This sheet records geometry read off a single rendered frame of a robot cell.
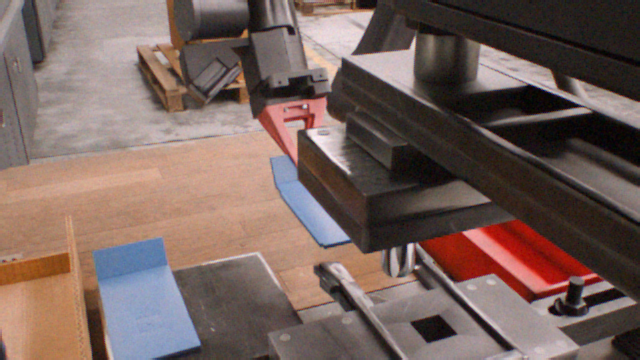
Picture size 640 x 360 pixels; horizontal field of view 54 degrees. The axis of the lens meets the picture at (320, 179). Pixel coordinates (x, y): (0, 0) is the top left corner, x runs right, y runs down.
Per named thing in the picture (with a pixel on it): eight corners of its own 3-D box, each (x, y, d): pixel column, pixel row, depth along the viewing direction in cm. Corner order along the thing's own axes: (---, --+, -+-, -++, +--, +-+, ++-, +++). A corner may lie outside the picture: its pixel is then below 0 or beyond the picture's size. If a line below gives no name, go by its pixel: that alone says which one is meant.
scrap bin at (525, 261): (474, 204, 82) (479, 162, 79) (625, 315, 61) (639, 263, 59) (393, 221, 78) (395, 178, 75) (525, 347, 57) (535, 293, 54)
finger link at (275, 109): (282, 175, 65) (262, 87, 65) (266, 182, 71) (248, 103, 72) (342, 162, 67) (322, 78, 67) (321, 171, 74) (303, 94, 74)
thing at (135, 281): (165, 259, 67) (162, 235, 65) (201, 348, 54) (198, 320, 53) (96, 274, 64) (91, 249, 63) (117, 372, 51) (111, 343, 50)
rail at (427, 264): (425, 282, 55) (427, 258, 54) (525, 384, 44) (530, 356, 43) (419, 283, 55) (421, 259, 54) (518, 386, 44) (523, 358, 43)
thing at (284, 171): (329, 169, 71) (329, 145, 70) (394, 232, 58) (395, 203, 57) (270, 181, 69) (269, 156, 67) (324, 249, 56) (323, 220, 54)
